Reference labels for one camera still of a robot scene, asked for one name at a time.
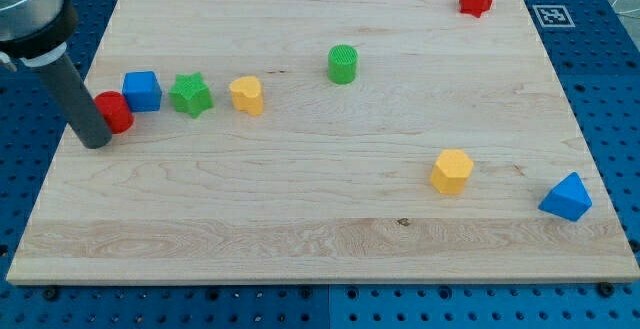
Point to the yellow heart block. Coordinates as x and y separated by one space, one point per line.
247 95

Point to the red cylinder block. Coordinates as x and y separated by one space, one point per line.
115 111

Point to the wooden board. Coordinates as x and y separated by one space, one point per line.
331 183

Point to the yellow hexagon block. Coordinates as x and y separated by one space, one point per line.
451 171

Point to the green star block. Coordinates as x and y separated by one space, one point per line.
190 94

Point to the blue cube block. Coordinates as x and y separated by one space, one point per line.
142 91

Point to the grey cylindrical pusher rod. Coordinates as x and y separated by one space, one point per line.
66 87

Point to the green cylinder block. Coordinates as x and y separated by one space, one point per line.
342 64

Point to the white fiducial marker tag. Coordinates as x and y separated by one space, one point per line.
553 16

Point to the blue triangle block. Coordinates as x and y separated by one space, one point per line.
569 199

